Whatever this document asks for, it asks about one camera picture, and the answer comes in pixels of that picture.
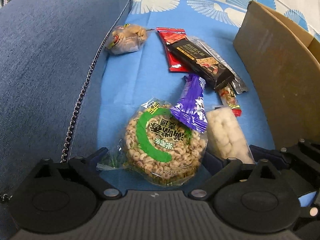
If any white rice cracker pack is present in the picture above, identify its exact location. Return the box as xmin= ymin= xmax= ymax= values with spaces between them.
xmin=206 ymin=107 xmax=254 ymax=164

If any purple milk candy bar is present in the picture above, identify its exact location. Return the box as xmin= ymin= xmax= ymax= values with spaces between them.
xmin=170 ymin=73 xmax=208 ymax=133

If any small red yellow candy bar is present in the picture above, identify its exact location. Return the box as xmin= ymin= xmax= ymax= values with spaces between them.
xmin=218 ymin=84 xmax=242 ymax=117

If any silver foil stick packet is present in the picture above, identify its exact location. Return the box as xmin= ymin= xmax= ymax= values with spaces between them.
xmin=187 ymin=36 xmax=249 ymax=94

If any black chocolate bar packet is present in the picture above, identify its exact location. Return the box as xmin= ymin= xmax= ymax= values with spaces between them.
xmin=174 ymin=38 xmax=234 ymax=90

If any red spicy strip packet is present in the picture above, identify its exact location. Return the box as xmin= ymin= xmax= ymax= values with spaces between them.
xmin=156 ymin=27 xmax=191 ymax=73

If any clear bag of peanuts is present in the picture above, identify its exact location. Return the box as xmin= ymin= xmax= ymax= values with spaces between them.
xmin=105 ymin=23 xmax=154 ymax=55

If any blue fan-pattern sofa cover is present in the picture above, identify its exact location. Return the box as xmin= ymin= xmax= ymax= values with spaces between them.
xmin=96 ymin=0 xmax=320 ymax=208

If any brown cardboard box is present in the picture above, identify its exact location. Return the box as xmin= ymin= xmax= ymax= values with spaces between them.
xmin=233 ymin=1 xmax=319 ymax=148

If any metal chain on sofa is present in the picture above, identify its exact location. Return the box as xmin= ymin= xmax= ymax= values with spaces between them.
xmin=0 ymin=0 xmax=132 ymax=203

